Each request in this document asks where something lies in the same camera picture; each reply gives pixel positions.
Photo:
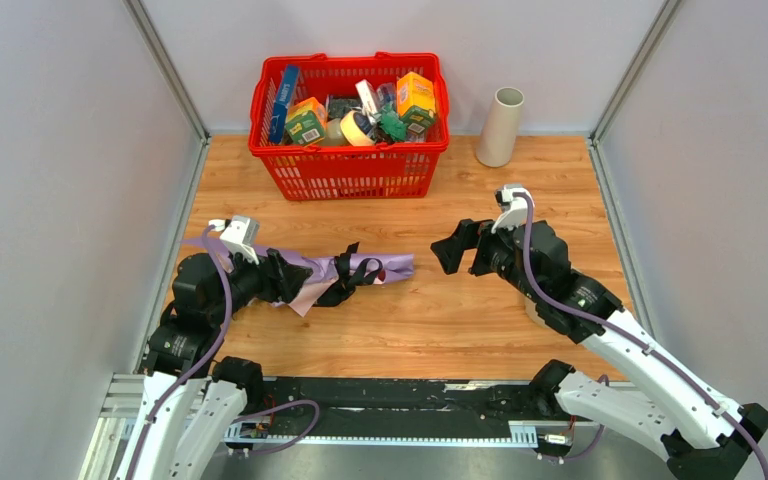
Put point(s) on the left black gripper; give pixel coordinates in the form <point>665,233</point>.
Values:
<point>291,277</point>

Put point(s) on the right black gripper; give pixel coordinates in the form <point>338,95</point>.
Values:
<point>469,234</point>

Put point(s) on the purple pink wrapping paper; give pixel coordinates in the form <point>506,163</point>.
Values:
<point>321,269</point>

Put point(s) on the black printed ribbon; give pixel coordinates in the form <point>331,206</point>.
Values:
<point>349,278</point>

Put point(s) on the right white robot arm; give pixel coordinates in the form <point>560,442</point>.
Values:
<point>699,432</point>

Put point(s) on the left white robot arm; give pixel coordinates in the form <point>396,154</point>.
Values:
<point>189,398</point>

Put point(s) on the beige cylindrical vase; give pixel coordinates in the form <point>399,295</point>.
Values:
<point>500,130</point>

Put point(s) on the red plastic shopping basket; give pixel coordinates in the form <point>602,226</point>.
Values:
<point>401,170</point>

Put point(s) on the green plastic item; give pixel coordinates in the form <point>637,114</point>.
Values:
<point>391,129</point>

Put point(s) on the blue box in basket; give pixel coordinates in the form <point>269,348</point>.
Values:
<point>283,101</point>

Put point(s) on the orange green box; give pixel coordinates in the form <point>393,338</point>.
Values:
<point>416,102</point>

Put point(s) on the green yellow box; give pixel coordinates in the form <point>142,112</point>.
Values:
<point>306,121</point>

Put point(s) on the masking tape roll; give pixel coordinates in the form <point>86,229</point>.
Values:
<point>357,129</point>

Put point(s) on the white packet in basket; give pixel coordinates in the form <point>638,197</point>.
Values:
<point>370,102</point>

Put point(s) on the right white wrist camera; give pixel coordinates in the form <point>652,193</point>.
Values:
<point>511,198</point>

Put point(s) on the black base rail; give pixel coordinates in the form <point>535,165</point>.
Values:
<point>382,410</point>

